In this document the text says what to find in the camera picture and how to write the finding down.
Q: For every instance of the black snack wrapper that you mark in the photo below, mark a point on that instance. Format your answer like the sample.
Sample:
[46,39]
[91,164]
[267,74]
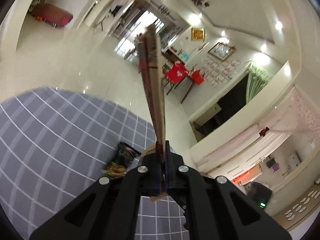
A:
[125,155]

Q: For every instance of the brown cardboard box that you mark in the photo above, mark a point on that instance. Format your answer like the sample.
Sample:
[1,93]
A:
[149,54]

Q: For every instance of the dark red bench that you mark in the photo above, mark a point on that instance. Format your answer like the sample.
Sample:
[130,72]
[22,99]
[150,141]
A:
[52,14]

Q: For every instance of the coat rack with clothes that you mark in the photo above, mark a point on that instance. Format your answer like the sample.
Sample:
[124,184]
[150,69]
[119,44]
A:
[110,12]

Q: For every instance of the chair with red shirt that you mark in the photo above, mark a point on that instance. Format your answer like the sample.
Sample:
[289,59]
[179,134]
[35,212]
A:
[175,74]

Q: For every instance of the wooden dining table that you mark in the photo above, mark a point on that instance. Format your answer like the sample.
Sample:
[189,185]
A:
[171,58]

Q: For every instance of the gold diamond wall decoration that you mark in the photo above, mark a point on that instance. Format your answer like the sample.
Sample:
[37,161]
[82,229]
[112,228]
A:
[198,34]

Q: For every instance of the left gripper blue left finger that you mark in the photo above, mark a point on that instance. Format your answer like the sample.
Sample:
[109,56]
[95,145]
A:
[160,156]

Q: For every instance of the framed picture right wall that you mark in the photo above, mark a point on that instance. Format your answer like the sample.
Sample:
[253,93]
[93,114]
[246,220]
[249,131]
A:
[222,51]

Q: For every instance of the grey checked tablecloth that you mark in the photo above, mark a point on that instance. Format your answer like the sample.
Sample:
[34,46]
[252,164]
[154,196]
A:
[54,145]

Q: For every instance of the green door curtain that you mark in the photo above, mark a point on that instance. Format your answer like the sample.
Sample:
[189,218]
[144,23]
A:
[258,78]

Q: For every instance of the pink lace curtain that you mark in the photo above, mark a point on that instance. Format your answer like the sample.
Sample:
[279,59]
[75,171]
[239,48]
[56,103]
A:
[294,115]

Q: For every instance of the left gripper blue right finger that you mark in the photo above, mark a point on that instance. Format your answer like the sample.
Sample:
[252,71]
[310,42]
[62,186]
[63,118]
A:
[168,165]

